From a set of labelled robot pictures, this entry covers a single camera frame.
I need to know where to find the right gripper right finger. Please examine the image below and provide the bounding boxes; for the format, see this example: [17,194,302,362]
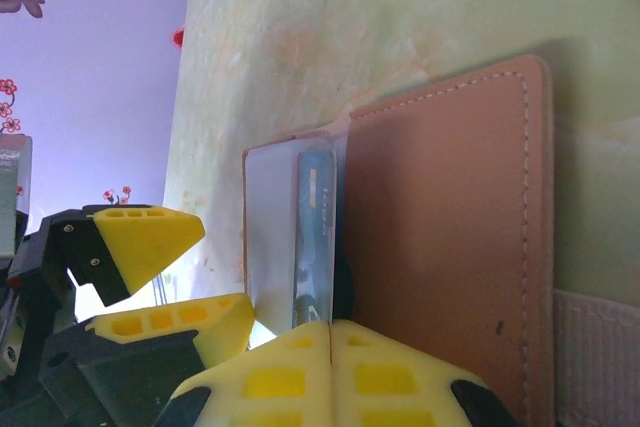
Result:
[330,320,521,427]

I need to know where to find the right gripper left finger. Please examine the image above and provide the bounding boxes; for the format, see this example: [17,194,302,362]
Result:
[159,320,332,427]

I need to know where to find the blue VIP card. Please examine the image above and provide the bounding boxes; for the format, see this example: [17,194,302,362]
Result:
[292,149,339,328]

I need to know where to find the tan leather card holder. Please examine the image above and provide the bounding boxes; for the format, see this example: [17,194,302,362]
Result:
[242,54,556,427]

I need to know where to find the white ribbed fabric strip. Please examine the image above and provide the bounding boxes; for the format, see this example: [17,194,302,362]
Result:
[552,289,640,427]

